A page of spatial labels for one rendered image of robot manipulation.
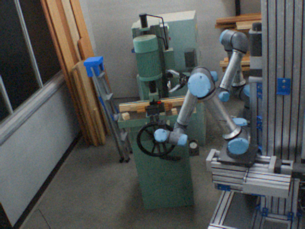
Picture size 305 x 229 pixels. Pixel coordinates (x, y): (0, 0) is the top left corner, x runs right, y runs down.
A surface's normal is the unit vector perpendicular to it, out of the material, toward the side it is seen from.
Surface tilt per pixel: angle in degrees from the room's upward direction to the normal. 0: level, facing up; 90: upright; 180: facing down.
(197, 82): 83
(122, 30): 90
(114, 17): 90
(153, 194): 90
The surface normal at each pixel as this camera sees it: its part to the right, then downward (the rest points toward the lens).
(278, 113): -0.42, 0.45
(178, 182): -0.03, 0.44
